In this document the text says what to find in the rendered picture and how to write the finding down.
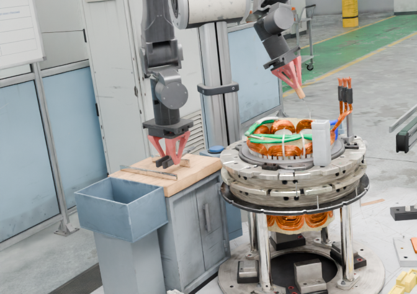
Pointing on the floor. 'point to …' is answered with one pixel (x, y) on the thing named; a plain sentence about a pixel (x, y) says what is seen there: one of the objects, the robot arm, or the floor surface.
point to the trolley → (309, 35)
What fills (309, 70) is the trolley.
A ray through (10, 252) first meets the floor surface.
